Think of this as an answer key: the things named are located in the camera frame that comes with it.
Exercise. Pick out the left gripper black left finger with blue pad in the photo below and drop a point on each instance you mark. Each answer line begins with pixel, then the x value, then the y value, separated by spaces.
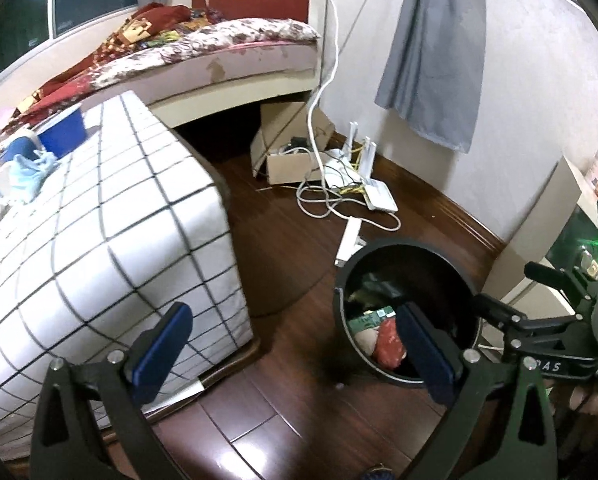
pixel 67 442

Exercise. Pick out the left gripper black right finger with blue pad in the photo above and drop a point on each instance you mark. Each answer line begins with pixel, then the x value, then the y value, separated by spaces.
pixel 523 445

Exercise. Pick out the light blue face mask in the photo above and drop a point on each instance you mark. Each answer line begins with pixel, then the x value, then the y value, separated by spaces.
pixel 21 178

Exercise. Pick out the orange plastic bag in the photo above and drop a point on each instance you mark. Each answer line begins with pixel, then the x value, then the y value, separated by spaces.
pixel 389 351

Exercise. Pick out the black round trash bin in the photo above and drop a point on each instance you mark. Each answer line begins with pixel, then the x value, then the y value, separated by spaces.
pixel 394 272

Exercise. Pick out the person's right hand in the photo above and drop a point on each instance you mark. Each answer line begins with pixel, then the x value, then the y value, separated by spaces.
pixel 575 411

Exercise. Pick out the white grid tablecloth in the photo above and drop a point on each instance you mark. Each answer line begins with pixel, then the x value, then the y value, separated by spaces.
pixel 127 224

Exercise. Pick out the white power strip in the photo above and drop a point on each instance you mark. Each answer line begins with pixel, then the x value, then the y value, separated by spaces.
pixel 351 242

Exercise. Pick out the white wifi router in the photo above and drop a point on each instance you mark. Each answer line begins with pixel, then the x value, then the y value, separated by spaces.
pixel 349 170

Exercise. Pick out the blue white paper cup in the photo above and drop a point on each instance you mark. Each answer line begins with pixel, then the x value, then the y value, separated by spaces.
pixel 23 146

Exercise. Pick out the blue paper bowl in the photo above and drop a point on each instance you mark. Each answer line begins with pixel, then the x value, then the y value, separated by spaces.
pixel 62 133

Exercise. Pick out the grey curtain right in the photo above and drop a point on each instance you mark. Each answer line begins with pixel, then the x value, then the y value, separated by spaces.
pixel 434 71

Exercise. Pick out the brown cardboard box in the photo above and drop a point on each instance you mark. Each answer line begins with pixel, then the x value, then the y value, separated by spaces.
pixel 282 151

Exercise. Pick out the bed with floral sheet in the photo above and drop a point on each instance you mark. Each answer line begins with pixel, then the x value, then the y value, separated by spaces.
pixel 112 64

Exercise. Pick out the red patterned blanket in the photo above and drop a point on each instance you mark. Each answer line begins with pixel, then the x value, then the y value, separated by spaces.
pixel 149 26

